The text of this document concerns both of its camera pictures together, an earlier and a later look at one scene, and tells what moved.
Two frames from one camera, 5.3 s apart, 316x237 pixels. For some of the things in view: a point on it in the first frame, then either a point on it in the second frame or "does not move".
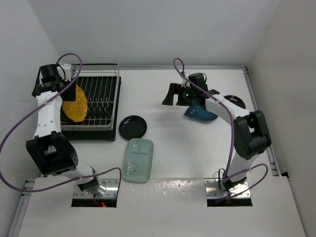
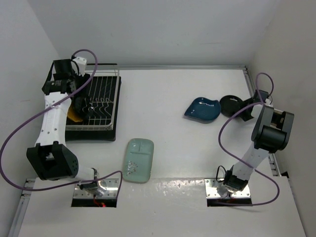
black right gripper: x=176 y=89 → x=246 y=103
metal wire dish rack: x=100 y=87 does not move
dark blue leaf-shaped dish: x=198 y=111 does not move
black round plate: x=132 y=127 → x=85 y=107
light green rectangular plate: x=138 y=160 does not move
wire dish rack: x=102 y=93 does not move
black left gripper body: x=69 y=95 → x=80 y=81
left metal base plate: x=111 y=185 does not move
